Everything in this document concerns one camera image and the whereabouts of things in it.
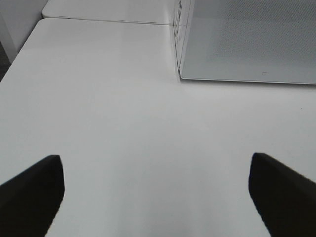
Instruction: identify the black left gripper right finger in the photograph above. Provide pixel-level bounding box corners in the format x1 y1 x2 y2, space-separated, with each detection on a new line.
248 153 316 237

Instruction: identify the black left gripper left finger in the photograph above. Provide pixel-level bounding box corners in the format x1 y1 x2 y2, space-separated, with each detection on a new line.
0 155 65 237

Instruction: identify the white microwave door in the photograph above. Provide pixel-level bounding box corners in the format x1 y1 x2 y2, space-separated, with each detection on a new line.
178 0 316 84

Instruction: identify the white microwave oven body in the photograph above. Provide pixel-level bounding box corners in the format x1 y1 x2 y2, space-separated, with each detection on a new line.
172 0 195 80

